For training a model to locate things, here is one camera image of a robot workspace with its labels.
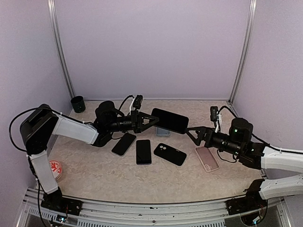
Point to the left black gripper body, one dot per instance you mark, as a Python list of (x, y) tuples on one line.
[(135, 115)]

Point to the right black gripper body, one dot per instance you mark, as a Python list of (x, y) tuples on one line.
[(210, 131)]

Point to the large black smartphone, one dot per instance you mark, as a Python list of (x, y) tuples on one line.
[(170, 121)]

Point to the clear pink phone case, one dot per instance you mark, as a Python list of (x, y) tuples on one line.
[(207, 159)]

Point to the black phone case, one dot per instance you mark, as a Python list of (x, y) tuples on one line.
[(170, 154)]

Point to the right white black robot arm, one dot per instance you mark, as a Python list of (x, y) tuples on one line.
[(257, 156)]

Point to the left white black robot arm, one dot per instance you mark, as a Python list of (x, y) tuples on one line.
[(45, 122)]

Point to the light blue phone case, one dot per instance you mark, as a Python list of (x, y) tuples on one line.
[(162, 132)]

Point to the tilted black smartphone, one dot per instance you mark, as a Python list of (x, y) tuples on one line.
[(124, 144)]

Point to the dark green cup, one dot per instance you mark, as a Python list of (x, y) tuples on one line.
[(78, 104)]

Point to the red white round dish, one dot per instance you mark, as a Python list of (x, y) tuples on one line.
[(56, 168)]

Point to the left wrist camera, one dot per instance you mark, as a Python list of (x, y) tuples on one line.
[(138, 102)]

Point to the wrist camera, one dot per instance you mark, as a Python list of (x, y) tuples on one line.
[(138, 102), (213, 113)]

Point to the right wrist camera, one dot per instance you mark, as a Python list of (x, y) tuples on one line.
[(213, 113)]

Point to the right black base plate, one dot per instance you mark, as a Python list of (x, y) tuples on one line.
[(251, 201)]

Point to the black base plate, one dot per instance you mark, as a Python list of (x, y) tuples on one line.
[(251, 201), (56, 202)]

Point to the front aluminium rail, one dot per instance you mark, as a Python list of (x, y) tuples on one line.
[(95, 213)]

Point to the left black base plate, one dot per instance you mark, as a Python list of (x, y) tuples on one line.
[(56, 202)]

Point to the right aluminium frame post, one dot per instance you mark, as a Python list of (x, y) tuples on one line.
[(245, 50)]

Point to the aluminium frame post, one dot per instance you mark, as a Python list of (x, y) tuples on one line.
[(245, 50), (59, 47)]

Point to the left aluminium frame post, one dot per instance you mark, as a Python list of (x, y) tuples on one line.
[(59, 47)]

